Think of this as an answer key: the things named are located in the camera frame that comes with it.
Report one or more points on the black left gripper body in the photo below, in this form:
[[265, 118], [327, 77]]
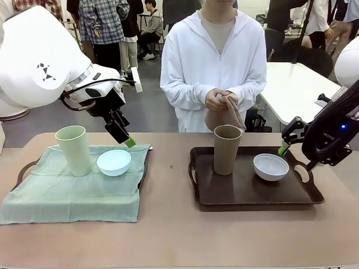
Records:
[[105, 105]]

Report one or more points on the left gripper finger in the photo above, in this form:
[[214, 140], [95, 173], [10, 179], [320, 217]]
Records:
[[119, 133], [120, 117]]

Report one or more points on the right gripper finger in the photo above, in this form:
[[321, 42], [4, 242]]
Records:
[[313, 165], [294, 130]]

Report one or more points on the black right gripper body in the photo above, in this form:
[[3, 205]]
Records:
[[326, 145]]

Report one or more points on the light blue bowl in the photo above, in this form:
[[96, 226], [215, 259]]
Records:
[[113, 164]]

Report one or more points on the pale green plastic cup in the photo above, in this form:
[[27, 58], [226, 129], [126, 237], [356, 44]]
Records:
[[77, 154]]

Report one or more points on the beige cloth mat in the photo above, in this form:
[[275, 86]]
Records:
[[230, 117]]

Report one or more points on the brown plastic cup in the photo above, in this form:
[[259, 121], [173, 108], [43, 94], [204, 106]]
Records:
[[226, 154]]

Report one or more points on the teal cloth mat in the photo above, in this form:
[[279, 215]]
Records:
[[70, 199]]

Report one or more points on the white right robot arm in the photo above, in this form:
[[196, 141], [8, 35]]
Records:
[[347, 61]]

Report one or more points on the person's right forearm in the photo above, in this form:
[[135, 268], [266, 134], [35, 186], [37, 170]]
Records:
[[182, 95]]

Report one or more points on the person's left forearm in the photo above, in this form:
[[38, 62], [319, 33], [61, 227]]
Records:
[[251, 89]]

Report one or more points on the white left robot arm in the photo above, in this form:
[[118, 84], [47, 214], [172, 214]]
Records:
[[36, 64]]

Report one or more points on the person's left hand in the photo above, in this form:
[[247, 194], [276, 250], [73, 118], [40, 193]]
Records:
[[232, 98]]

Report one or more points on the person's right hand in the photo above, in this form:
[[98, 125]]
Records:
[[213, 101]]

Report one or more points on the black bag under table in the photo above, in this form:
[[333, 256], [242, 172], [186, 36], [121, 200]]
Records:
[[259, 123]]

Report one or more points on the white side table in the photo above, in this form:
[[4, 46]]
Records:
[[297, 89]]

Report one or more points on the white blue-grey bowl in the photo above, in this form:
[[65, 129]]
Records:
[[270, 168]]

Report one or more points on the black chair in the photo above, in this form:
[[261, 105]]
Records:
[[311, 56]]

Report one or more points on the bystander in blue plaid shirt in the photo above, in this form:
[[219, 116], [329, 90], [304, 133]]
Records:
[[98, 22]]

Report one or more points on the seated bystander in grey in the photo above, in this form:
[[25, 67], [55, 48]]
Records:
[[154, 25]]

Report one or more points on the black tripod pole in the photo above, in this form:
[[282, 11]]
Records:
[[303, 28]]

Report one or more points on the white box at table edge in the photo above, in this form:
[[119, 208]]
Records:
[[2, 138]]

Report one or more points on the bystander in white shirt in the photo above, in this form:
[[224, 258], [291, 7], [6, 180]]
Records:
[[317, 19]]

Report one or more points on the person in white hoodie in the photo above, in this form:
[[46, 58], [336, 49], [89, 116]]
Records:
[[213, 50]]

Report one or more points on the bystander in black top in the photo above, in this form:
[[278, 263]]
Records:
[[280, 16]]

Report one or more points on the bystander in red plaid shirt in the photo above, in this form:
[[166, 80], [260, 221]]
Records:
[[28, 4]]

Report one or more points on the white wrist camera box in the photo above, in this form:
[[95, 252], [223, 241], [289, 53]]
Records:
[[137, 79]]

